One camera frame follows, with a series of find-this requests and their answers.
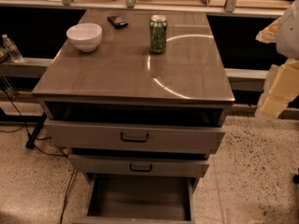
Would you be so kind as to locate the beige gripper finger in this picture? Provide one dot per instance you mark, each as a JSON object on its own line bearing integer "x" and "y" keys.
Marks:
{"x": 269, "y": 33}
{"x": 280, "y": 87}

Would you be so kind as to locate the green soda can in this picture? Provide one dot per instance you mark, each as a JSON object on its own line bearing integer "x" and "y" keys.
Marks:
{"x": 157, "y": 33}

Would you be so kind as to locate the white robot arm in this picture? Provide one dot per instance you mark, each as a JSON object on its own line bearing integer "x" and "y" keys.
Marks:
{"x": 288, "y": 32}

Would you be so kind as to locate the grey drawer cabinet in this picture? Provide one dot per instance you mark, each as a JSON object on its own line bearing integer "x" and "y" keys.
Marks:
{"x": 122, "y": 82}

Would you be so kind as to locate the bottom grey drawer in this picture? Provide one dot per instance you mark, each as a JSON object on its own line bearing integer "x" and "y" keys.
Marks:
{"x": 138, "y": 199}

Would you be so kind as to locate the grey drawer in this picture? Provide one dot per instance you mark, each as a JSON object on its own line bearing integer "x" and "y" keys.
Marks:
{"x": 136, "y": 166}
{"x": 138, "y": 199}
{"x": 147, "y": 138}

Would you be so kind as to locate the middle grey drawer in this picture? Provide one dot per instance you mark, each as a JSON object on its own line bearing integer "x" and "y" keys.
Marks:
{"x": 136, "y": 166}

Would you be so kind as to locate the top grey drawer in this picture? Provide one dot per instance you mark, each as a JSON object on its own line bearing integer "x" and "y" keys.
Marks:
{"x": 147, "y": 138}

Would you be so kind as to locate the black snack packet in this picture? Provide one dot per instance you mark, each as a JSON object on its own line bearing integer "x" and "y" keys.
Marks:
{"x": 118, "y": 22}

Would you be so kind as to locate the white bowl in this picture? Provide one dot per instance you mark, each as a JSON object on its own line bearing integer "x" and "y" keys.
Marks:
{"x": 85, "y": 36}

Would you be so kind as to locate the metal railing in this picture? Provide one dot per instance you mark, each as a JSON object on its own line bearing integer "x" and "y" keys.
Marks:
{"x": 259, "y": 8}

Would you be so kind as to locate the black table leg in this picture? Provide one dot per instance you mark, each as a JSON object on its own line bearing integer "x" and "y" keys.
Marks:
{"x": 33, "y": 136}

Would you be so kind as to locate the clear water bottle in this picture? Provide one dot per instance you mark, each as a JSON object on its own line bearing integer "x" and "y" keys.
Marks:
{"x": 12, "y": 49}

